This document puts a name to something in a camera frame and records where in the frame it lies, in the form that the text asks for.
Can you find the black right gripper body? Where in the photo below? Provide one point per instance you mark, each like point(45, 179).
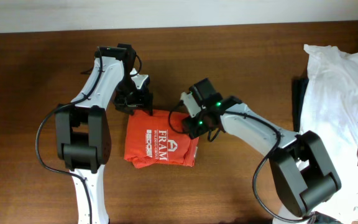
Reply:
point(196, 123)

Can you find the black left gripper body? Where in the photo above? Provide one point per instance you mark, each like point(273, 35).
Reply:
point(132, 104)

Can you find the red orange soccer t-shirt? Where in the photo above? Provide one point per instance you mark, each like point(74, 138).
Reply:
point(152, 140)

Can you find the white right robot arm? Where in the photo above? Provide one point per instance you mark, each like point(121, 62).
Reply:
point(303, 172)

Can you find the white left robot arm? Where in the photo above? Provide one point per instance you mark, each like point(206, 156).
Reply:
point(83, 134)

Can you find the white printed t-shirt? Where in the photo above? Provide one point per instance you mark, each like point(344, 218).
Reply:
point(330, 109)

